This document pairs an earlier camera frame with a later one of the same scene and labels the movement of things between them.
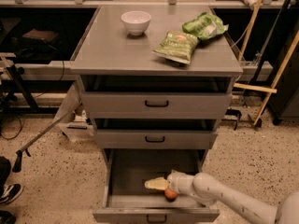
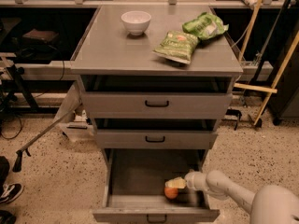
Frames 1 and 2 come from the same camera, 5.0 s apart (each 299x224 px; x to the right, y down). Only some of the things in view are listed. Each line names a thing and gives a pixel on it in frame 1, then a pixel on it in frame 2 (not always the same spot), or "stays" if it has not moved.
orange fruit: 170,195 stays
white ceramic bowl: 135,21 stays
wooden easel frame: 277,80 stays
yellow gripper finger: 159,183 → 178,182
